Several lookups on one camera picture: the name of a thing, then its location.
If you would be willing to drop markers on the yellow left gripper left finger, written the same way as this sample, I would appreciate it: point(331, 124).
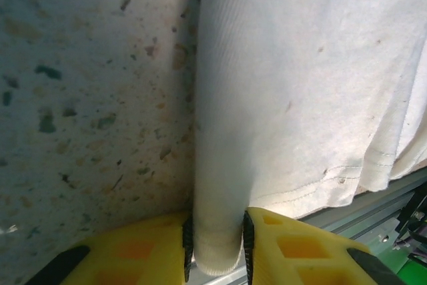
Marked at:
point(140, 255)

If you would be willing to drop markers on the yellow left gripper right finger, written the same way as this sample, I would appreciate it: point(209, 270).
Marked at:
point(300, 258)

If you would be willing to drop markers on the white t-shirt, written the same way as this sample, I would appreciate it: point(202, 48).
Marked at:
point(283, 81)

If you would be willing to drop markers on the aluminium table frame rail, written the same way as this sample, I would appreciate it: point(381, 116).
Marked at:
point(367, 218)

